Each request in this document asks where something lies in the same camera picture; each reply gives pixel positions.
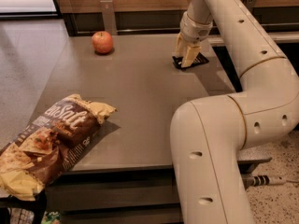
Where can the grey drawer cabinet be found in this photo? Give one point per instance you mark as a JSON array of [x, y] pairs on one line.
[[118, 196]]

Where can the red apple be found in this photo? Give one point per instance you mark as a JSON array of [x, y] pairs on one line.
[[102, 42]]

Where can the striped cable plug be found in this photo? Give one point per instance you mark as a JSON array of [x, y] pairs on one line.
[[266, 180]]

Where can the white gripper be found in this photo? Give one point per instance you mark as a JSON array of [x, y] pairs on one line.
[[194, 32]]

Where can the colourful packages under table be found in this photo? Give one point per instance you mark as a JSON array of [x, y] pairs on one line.
[[22, 216]]

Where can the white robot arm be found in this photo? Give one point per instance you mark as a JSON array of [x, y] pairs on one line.
[[207, 133]]

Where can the metal bracket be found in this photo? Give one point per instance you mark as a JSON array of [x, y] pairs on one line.
[[108, 15], [249, 4]]

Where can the left metal bracket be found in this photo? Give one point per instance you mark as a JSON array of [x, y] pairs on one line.
[[108, 15]]

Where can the brown chip bag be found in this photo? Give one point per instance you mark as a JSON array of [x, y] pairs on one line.
[[51, 145]]

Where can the black rxbar chocolate bar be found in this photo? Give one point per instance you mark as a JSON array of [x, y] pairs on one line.
[[199, 60]]

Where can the right metal bracket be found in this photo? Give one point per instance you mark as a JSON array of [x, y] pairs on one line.
[[249, 4]]

